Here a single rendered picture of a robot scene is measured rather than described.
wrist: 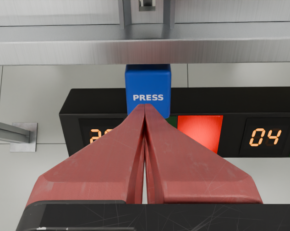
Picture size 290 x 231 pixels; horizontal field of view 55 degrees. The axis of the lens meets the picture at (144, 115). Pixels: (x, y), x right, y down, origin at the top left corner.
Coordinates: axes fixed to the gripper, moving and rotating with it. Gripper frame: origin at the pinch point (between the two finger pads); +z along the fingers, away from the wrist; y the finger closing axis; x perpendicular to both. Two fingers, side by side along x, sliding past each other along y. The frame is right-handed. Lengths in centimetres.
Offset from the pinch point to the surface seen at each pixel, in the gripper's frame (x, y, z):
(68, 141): 5.3, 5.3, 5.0
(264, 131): 4.0, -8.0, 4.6
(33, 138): 48, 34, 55
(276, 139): 4.7, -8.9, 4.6
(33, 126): 46, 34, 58
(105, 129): 4.1, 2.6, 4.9
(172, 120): 3.3, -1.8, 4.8
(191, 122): 3.4, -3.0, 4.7
